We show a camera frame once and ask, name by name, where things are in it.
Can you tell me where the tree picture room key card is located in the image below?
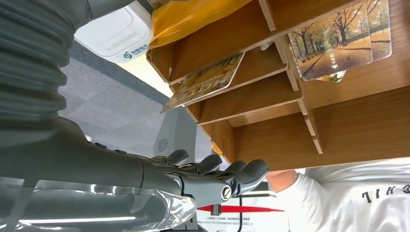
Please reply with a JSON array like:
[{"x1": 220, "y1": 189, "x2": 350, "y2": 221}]
[
  {"x1": 365, "y1": 0, "x2": 393, "y2": 62},
  {"x1": 315, "y1": 70, "x2": 347, "y2": 84},
  {"x1": 288, "y1": 2, "x2": 374, "y2": 82}
]

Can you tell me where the white notice board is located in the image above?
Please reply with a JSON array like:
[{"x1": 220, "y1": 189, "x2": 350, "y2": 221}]
[{"x1": 196, "y1": 188, "x2": 291, "y2": 232}]

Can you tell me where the red barrier belt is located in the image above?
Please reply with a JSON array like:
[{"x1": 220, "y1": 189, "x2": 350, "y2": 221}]
[{"x1": 197, "y1": 205, "x2": 285, "y2": 214}]

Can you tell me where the person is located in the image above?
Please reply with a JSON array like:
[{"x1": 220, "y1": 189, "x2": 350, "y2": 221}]
[{"x1": 265, "y1": 157, "x2": 410, "y2": 232}]

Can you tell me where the grey white card reader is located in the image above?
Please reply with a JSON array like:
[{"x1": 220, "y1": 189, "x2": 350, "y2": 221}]
[{"x1": 74, "y1": 0, "x2": 155, "y2": 64}]

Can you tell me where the grey kiosk stand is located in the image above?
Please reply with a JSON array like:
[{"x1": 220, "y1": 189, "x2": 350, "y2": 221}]
[{"x1": 153, "y1": 107, "x2": 232, "y2": 232}]

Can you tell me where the wooden divided organizer box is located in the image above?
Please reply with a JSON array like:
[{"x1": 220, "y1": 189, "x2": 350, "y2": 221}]
[{"x1": 146, "y1": 0, "x2": 410, "y2": 172}]

